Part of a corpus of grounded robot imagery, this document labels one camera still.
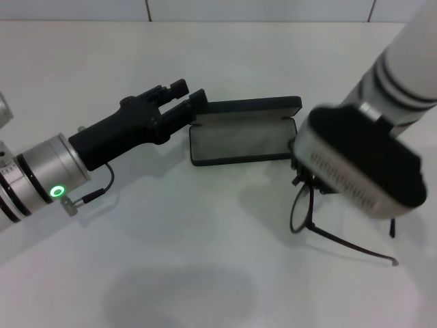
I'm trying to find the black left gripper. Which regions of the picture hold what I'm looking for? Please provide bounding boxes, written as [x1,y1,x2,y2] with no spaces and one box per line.
[68,78,210,172]

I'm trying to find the black thin-frame glasses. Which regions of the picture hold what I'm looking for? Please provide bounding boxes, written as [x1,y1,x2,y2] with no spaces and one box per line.
[289,177,400,269]

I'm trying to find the black glasses case grey lining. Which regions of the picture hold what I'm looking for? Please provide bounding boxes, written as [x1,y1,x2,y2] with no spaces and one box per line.
[188,96,303,167]

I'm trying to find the silver black right wrist camera box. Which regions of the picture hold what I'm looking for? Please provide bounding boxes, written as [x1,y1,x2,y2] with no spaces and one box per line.
[292,105,429,219]

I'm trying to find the left arm cable with connector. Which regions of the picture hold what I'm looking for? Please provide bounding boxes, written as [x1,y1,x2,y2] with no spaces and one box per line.
[61,163,115,217]

